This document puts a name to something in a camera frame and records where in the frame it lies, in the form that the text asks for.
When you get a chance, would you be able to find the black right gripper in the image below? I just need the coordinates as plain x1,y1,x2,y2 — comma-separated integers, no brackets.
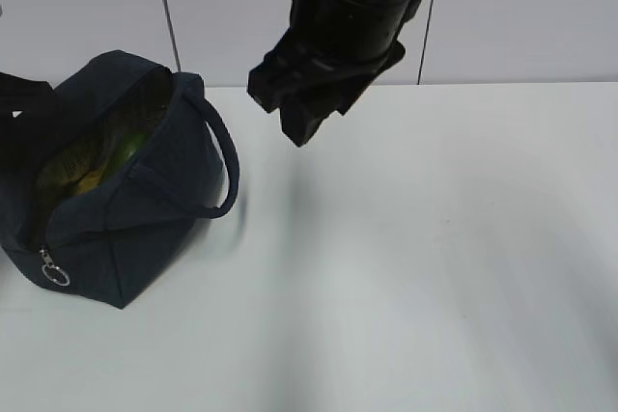
247,0,422,146

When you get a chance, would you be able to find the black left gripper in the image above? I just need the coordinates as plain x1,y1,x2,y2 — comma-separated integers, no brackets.
1,72,56,142

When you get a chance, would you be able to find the yellow pear-shaped squash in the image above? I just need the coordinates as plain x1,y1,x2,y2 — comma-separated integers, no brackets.
35,140,115,196

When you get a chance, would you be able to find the dark green cucumber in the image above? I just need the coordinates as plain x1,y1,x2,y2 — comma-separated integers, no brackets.
101,133,149,181

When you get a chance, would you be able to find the navy blue lunch bag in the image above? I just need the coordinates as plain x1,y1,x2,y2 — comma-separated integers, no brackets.
1,50,239,309

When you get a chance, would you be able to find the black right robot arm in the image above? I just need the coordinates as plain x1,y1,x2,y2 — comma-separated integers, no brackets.
247,0,422,147

